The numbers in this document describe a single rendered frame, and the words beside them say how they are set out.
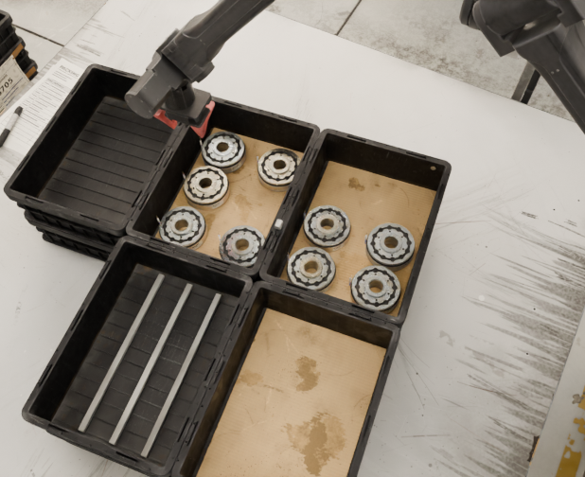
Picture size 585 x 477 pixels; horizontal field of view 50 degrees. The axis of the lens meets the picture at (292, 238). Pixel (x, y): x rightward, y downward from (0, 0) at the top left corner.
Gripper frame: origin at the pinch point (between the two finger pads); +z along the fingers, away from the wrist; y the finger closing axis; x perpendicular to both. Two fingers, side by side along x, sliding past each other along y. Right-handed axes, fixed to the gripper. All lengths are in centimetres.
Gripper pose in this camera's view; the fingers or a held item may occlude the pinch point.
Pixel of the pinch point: (188, 128)
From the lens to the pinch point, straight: 127.9
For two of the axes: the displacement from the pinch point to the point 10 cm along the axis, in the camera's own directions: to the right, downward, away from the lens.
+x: 3.7, -8.3, 4.2
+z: 0.3, 4.7, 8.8
